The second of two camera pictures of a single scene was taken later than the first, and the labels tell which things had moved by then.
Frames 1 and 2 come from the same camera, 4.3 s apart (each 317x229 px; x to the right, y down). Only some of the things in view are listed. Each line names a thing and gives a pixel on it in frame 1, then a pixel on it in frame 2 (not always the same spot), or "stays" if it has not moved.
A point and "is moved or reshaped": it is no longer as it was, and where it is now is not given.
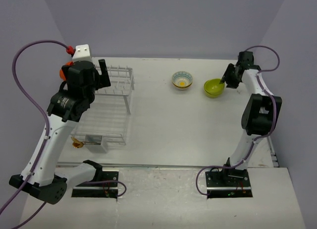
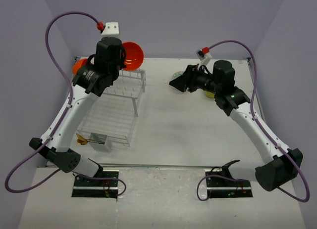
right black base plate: [231, 183] stays
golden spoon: [78, 144] -> [82, 141]
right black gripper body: [235, 80] -> [201, 80]
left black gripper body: [94, 86] -> [121, 64]
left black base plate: [98, 190] stays
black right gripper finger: [228, 71] -> [181, 82]
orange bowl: [61, 71] is moved or reshaped
